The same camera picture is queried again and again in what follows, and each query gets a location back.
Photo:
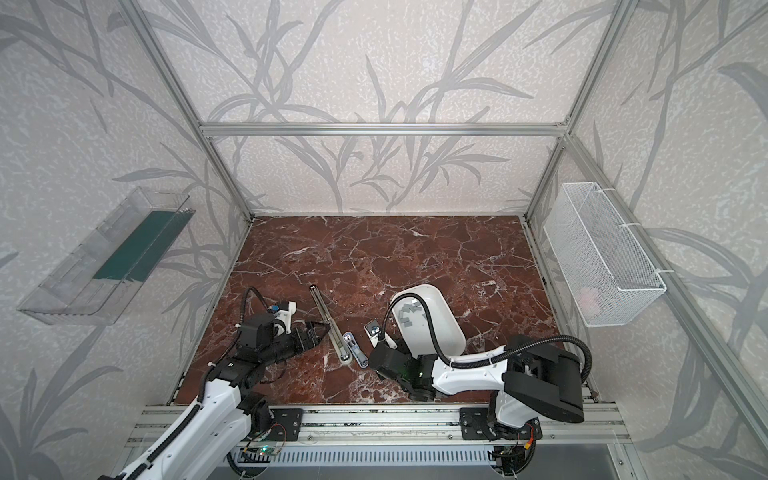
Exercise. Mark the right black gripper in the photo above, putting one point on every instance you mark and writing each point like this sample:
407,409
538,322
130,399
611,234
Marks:
377,351

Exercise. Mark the small blue stapler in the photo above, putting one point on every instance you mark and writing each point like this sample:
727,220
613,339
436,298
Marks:
355,350

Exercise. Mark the grey staple strip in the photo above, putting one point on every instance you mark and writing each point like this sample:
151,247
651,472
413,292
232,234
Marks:
411,309

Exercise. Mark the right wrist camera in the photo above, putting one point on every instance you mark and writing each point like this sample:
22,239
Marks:
373,330

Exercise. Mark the beige black long stapler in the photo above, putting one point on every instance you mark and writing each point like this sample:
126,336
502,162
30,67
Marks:
342,351

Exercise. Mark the pink object in basket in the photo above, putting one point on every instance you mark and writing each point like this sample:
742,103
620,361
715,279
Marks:
588,299

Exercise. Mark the white wire mesh basket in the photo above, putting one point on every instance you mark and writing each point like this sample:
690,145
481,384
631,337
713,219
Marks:
595,247

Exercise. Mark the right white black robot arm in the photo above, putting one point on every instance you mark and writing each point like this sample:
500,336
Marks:
527,378

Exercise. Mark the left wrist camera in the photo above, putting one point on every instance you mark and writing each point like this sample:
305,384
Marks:
283,312

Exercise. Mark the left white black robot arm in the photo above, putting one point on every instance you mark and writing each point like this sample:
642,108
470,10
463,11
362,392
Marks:
227,409

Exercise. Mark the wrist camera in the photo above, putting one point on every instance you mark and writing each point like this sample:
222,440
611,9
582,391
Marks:
283,312
373,330

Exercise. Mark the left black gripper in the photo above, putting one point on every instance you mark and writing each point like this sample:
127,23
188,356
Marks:
303,336

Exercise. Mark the clear plastic wall bin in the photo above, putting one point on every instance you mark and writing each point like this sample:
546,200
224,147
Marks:
95,283

